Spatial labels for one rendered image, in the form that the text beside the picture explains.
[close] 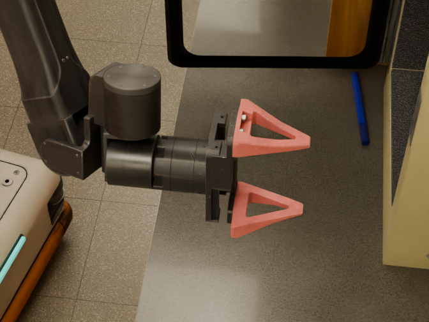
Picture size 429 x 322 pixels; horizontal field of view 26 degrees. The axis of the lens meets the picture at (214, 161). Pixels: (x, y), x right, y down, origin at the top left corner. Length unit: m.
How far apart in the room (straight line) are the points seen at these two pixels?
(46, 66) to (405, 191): 0.43
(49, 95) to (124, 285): 1.39
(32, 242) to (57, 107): 1.22
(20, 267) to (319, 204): 1.03
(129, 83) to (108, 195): 1.58
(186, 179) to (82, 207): 1.53
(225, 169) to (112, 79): 0.14
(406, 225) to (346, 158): 0.21
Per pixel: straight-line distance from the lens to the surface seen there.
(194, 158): 0.93
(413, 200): 1.11
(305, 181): 1.28
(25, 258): 2.16
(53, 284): 2.33
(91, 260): 2.36
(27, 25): 0.95
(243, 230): 0.98
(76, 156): 0.96
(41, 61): 0.96
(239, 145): 0.89
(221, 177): 0.92
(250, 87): 1.40
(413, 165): 1.06
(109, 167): 0.95
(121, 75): 0.92
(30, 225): 2.13
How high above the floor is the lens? 1.93
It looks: 50 degrees down
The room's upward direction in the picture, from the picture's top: straight up
